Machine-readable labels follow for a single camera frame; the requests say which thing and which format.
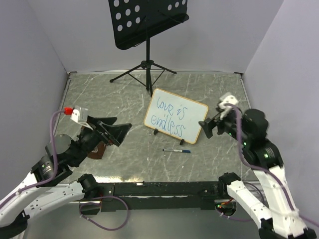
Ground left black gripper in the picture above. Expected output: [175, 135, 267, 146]
[70, 115, 132, 166]

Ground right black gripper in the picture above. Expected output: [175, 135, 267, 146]
[197, 105, 249, 143]

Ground orange framed whiteboard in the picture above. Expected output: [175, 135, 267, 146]
[144, 88, 209, 144]

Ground white marker pen body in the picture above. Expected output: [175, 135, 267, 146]
[163, 149, 183, 153]

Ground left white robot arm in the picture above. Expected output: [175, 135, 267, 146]
[0, 113, 132, 239]

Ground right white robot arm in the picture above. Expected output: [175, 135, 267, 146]
[199, 106, 317, 239]

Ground brown eraser holder block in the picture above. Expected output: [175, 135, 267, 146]
[87, 142, 106, 160]

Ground black music stand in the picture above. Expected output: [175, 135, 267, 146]
[109, 0, 189, 96]

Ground wire whiteboard easel stand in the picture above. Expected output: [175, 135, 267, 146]
[153, 129, 185, 145]

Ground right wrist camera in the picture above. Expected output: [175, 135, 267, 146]
[217, 92, 239, 120]

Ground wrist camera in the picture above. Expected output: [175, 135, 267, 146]
[217, 92, 239, 120]
[63, 106, 90, 128]

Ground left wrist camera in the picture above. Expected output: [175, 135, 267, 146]
[63, 106, 90, 128]

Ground right aluminium frame rail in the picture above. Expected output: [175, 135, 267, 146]
[234, 72, 300, 239]

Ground aluminium frame rail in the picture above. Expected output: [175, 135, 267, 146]
[234, 72, 300, 239]
[12, 72, 73, 239]

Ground left aluminium frame rail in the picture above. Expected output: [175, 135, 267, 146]
[12, 72, 73, 239]

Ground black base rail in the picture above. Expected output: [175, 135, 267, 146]
[74, 180, 240, 214]

